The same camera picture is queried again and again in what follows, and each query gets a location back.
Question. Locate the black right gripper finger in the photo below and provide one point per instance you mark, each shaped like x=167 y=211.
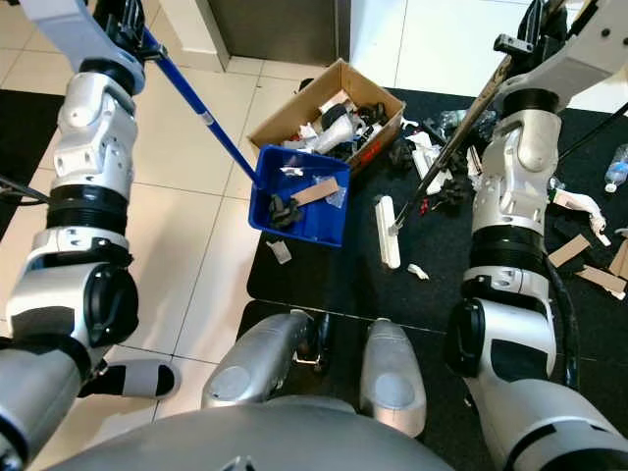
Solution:
x=514 y=44

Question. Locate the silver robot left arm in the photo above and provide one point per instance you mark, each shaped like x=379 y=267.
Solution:
x=103 y=137

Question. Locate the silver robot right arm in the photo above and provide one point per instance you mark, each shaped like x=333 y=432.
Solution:
x=515 y=172

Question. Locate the black floor mat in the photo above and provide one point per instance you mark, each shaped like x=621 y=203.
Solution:
x=339 y=358
x=23 y=128
x=353 y=285

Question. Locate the crushed clear plastic bottle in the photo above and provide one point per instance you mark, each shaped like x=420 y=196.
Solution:
x=459 y=118

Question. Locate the white torn packaging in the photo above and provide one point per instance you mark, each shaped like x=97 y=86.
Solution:
x=427 y=157

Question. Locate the dark grey cabinet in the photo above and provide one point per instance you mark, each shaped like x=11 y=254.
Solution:
x=275 y=25

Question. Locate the white crumpled paper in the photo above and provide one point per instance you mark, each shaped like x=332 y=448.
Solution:
x=579 y=209

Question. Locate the open cardboard box with rubbish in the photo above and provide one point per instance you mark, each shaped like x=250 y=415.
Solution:
x=289 y=103

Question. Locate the white plastic container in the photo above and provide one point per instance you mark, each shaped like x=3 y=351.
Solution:
x=337 y=130

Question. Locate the flat brown cardboard piece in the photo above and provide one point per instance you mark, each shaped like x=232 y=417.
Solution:
x=603 y=280
x=569 y=250

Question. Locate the brown cardboard strip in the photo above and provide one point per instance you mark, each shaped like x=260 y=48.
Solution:
x=316 y=191

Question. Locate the small white crumpled scrap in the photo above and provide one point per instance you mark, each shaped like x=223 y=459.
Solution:
x=417 y=272

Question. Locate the black crumpled cloth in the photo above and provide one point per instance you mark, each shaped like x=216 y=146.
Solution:
x=283 y=211

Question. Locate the grey paper scrap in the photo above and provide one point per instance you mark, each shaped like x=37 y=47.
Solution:
x=280 y=252

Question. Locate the silver robot right leg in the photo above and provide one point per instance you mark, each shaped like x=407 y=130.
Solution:
x=392 y=378

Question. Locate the silver robot leg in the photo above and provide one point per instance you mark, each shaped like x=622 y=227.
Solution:
x=392 y=378
x=255 y=358

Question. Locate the black and grey foot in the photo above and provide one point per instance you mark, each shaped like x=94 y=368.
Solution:
x=132 y=379

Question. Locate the silver robot left leg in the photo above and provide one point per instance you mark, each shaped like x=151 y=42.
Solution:
x=255 y=358

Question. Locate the silver robot torso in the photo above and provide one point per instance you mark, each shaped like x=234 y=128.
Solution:
x=245 y=442

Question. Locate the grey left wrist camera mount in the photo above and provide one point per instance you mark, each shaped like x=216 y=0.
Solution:
x=59 y=22

